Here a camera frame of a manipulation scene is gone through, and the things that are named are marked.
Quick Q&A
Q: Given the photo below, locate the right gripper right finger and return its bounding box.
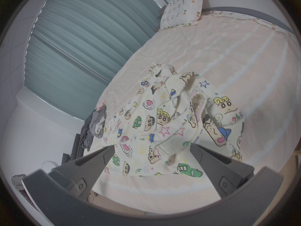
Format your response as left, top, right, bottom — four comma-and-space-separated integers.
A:
190, 143, 255, 200

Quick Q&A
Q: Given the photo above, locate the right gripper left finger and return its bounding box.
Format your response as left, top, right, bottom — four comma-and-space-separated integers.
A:
55, 146, 115, 201

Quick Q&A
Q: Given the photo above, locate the white printed pyjama top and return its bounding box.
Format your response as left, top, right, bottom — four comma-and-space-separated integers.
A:
101, 64, 245, 177

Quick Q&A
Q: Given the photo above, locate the dark grey garment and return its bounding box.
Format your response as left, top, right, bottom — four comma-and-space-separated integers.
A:
81, 136, 93, 151

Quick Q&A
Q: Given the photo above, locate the dark grey chest of drawers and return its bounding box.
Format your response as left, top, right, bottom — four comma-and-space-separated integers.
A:
62, 133, 84, 166

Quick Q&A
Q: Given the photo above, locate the grey knit garment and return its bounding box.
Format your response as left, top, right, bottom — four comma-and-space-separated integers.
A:
89, 107, 107, 138

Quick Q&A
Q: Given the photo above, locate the blue-green curtain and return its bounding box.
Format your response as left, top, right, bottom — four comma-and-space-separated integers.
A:
32, 0, 163, 83
24, 33, 111, 122

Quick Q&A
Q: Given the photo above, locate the bed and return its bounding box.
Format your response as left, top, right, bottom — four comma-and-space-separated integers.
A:
90, 0, 301, 215

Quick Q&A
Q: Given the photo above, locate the white printed pillow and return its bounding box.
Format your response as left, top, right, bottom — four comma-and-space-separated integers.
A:
160, 0, 204, 30

